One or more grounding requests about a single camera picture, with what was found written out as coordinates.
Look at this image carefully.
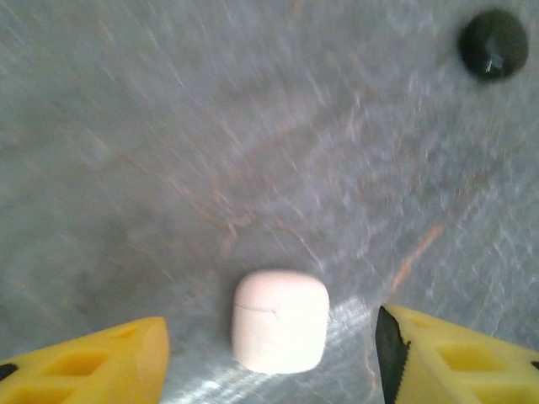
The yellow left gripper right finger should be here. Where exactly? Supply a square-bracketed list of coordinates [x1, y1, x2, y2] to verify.
[376, 305, 539, 404]

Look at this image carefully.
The white earbud charging case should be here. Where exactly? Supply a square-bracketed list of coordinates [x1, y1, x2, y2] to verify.
[231, 270, 330, 375]

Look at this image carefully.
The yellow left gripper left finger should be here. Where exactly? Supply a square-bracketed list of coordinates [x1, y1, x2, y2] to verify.
[0, 316, 170, 404]

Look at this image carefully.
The black earbud charging case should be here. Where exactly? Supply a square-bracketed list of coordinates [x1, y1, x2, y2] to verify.
[457, 8, 530, 84]

